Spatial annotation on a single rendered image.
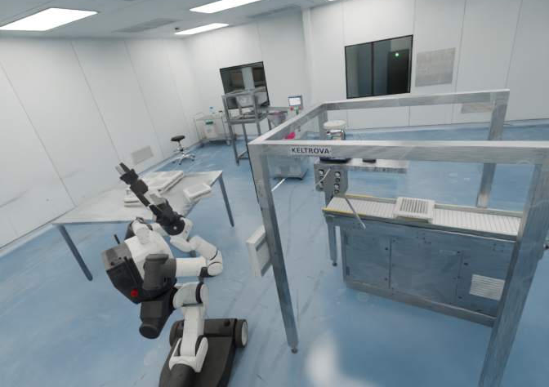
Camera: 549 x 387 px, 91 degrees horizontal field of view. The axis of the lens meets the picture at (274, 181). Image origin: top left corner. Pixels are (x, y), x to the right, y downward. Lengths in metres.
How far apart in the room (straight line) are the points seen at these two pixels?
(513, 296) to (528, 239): 0.27
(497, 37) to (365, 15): 2.48
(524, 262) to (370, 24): 6.07
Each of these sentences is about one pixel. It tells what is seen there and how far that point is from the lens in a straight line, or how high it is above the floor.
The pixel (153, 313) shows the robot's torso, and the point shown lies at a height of 0.85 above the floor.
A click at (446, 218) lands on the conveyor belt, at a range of 2.22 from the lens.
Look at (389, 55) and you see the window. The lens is 6.91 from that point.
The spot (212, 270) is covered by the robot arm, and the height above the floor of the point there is 1.08.
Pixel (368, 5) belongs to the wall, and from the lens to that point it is 6.94.
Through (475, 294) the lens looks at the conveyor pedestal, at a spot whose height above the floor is 0.29.
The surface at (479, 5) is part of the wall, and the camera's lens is 7.07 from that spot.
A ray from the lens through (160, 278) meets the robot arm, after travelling 1.45.
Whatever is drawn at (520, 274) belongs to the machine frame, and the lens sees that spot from 1.39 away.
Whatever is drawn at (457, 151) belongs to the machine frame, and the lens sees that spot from 1.12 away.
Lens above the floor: 1.99
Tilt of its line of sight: 24 degrees down
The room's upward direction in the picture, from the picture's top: 10 degrees counter-clockwise
